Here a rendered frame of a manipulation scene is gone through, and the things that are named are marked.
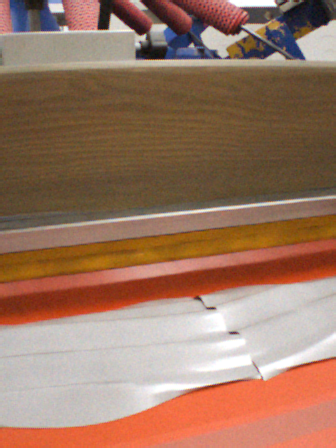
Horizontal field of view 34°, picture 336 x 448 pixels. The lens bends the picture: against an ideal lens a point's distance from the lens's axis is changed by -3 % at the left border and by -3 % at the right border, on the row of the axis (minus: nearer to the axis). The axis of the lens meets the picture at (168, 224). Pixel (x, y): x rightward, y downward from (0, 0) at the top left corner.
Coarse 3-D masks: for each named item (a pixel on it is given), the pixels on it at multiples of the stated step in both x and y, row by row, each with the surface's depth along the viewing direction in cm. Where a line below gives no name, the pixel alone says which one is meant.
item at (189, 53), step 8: (168, 48) 121; (184, 48) 90; (192, 48) 90; (200, 48) 94; (136, 56) 124; (144, 56) 123; (168, 56) 121; (176, 56) 89; (184, 56) 89; (192, 56) 89; (200, 56) 88; (208, 56) 91; (216, 56) 100
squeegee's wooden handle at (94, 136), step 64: (64, 64) 23; (128, 64) 24; (192, 64) 25; (256, 64) 26; (320, 64) 27; (0, 128) 22; (64, 128) 23; (128, 128) 24; (192, 128) 25; (256, 128) 26; (320, 128) 27; (0, 192) 23; (64, 192) 24; (128, 192) 25; (192, 192) 26; (256, 192) 27
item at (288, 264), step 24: (168, 264) 30; (192, 264) 30; (216, 264) 30; (240, 264) 30; (264, 264) 29; (288, 264) 29; (312, 264) 29; (192, 288) 27; (216, 288) 27; (288, 384) 19; (312, 384) 19
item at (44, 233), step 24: (312, 192) 28; (72, 216) 24; (96, 216) 24; (120, 216) 24; (144, 216) 24; (168, 216) 25; (192, 216) 25; (216, 216) 26; (240, 216) 26; (264, 216) 26; (288, 216) 27; (312, 216) 27; (0, 240) 23; (24, 240) 23; (48, 240) 23; (72, 240) 24; (96, 240) 24
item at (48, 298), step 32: (0, 288) 27; (32, 288) 27; (64, 288) 27; (96, 288) 27; (128, 288) 27; (160, 288) 27; (0, 320) 24; (32, 320) 24; (224, 384) 19; (256, 384) 19; (128, 416) 18; (160, 416) 18; (192, 416) 18; (224, 416) 18
